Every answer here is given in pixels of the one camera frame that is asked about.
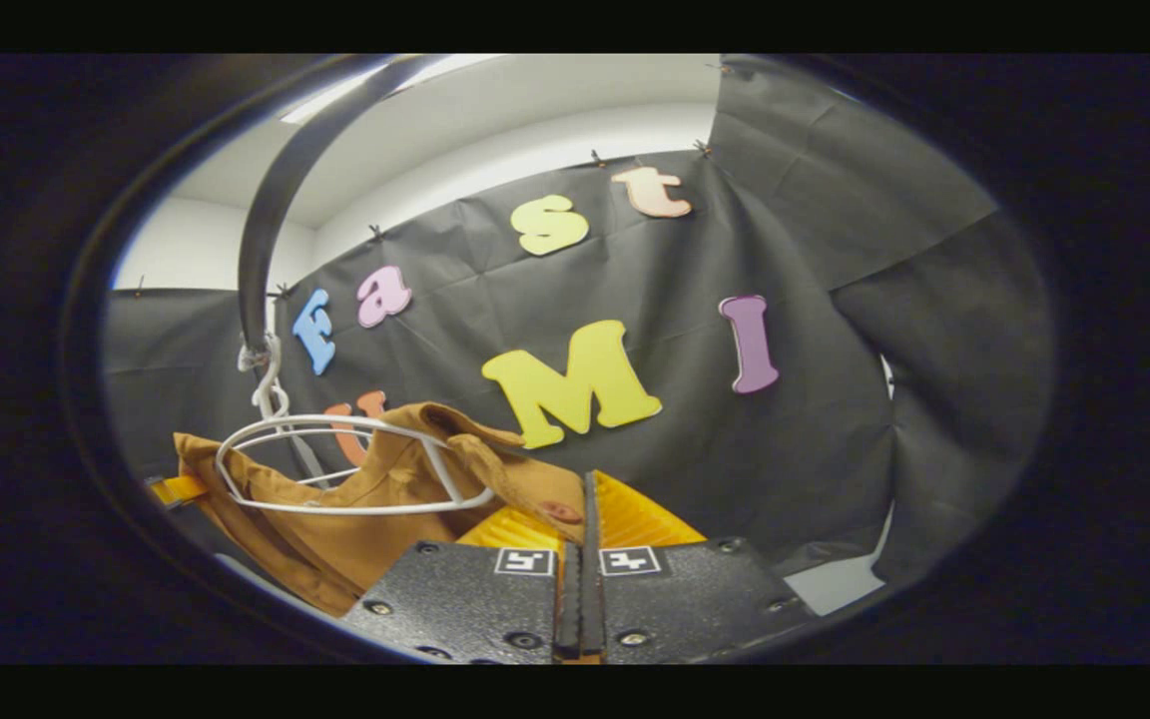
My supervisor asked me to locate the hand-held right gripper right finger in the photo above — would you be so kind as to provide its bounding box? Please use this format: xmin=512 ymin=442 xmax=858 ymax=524
xmin=583 ymin=469 xmax=821 ymax=664

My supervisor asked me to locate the black backdrop cloth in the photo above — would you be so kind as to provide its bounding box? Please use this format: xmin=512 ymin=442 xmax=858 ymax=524
xmin=101 ymin=55 xmax=1055 ymax=590

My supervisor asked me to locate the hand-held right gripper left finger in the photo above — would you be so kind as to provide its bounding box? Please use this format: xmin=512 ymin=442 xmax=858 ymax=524
xmin=340 ymin=504 xmax=584 ymax=664

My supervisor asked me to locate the white wire hanger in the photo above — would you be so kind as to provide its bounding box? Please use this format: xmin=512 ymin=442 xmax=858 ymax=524
xmin=216 ymin=335 xmax=496 ymax=517

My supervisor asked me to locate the brown shirt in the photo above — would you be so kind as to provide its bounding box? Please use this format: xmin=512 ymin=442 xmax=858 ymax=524
xmin=174 ymin=401 xmax=586 ymax=618

